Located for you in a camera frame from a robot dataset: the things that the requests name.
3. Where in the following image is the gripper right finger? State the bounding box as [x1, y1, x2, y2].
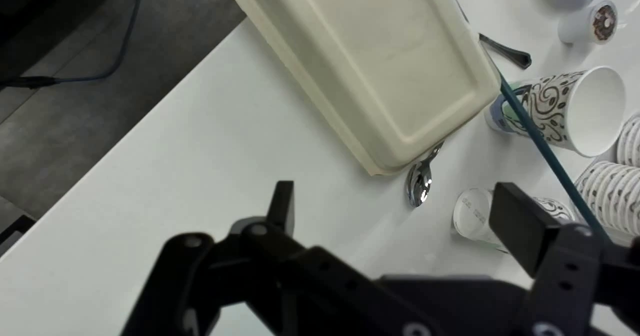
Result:
[488, 182, 640, 336]

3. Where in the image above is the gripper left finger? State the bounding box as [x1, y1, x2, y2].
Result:
[120, 180, 441, 336]

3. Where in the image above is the stack of paper cups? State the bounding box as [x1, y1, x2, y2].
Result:
[615, 115, 640, 167]
[573, 160, 640, 237]

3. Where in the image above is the swirl-patterned paper cup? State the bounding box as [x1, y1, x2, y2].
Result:
[452, 188, 577, 253]
[483, 66, 627, 158]

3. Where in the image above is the thin teal rod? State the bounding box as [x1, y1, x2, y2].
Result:
[492, 62, 612, 240]

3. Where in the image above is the silver metal spoon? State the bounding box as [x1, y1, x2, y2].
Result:
[405, 141, 446, 208]

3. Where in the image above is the black plastic utensil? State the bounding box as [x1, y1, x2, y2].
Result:
[478, 33, 533, 70]

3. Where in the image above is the beige takeout container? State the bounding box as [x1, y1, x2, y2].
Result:
[225, 0, 503, 177]

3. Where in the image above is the white coffee pod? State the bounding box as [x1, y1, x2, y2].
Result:
[557, 0, 619, 45]

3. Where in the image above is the blue cable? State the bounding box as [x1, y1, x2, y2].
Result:
[0, 0, 154, 89]

